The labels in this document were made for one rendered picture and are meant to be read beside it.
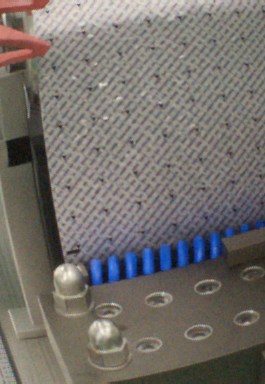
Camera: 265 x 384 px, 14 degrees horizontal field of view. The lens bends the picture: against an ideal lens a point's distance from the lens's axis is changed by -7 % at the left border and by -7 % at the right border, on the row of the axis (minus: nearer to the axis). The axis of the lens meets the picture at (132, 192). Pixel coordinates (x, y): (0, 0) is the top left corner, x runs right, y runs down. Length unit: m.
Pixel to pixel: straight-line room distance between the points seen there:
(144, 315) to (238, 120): 0.20
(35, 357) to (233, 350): 0.31
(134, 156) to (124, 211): 0.05
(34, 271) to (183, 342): 0.26
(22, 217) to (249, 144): 0.23
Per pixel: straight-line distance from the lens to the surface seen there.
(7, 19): 0.92
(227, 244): 0.96
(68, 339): 0.89
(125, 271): 0.97
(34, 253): 1.07
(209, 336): 0.87
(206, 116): 0.96
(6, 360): 1.09
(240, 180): 0.99
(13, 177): 1.03
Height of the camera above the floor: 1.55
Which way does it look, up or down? 28 degrees down
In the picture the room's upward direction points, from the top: 7 degrees counter-clockwise
